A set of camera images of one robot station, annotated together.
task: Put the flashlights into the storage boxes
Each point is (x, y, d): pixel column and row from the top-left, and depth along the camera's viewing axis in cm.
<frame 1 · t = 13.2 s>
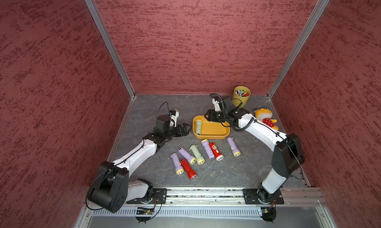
left hand: (186, 130, 84), fingers open
right hand: (207, 119, 87), fingers open
yellow plastic storage box: (211, 130, 99), point 3 cm above the table
green flashlight right: (198, 126, 99), point 4 cm above the table
yellow pen cup: (244, 99, 107), point 11 cm above the table
pens in cup: (241, 93, 110), point 12 cm above the table
yellow plush toy red dress: (265, 115, 103), point 6 cm above the table
purple flashlight far left: (179, 169, 81), point 4 cm above the table
red flashlight lower left: (191, 173, 81), point 3 cm above the table
purple flashlight left: (191, 159, 85), point 4 cm above the table
green flashlight centre left: (200, 160, 85), point 4 cm above the table
purple flashlight centre: (205, 143, 91), point 4 cm above the table
red flashlight white head: (218, 156, 86), point 4 cm above the table
purple flashlight far right: (235, 151, 89), point 3 cm above the table

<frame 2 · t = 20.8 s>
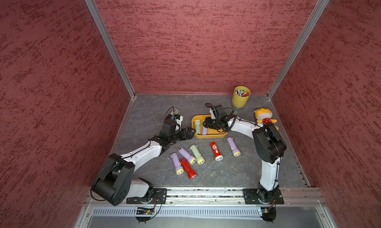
left hand: (190, 133, 86), fingers open
right hand: (206, 126, 98), fingers open
purple flashlight centre: (205, 131, 98), point 3 cm above the table
the other named things where they were.

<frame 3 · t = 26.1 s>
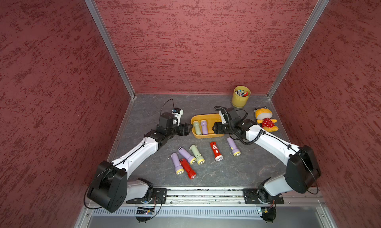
left hand: (187, 128, 84), fingers open
right hand: (217, 130, 86), fingers open
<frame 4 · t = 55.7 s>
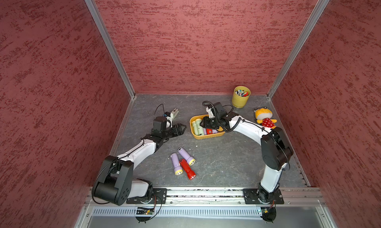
left hand: (181, 130, 88), fingers open
right hand: (202, 126, 91), fingers open
green flashlight centre left: (200, 130, 94), point 7 cm above the table
red flashlight white head: (209, 131, 98), point 3 cm above the table
